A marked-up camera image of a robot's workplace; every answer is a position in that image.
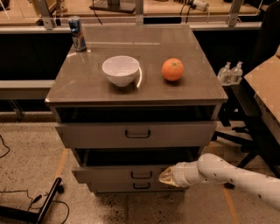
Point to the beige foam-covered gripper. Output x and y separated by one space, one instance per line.
181 175

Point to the drawer with black handle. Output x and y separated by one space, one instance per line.
135 187
120 166
135 134

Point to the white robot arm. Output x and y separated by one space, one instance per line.
210 168

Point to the grey metal drawer cabinet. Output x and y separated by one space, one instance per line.
81 92

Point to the black office chair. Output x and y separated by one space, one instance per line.
242 97

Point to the orange fruit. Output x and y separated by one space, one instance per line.
172 69

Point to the right clear sanitizer bottle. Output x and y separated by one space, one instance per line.
236 72

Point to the white ceramic bowl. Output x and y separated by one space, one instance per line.
121 70

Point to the blue silver drink can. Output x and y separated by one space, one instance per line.
79 42

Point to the white power adapter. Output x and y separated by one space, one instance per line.
200 5

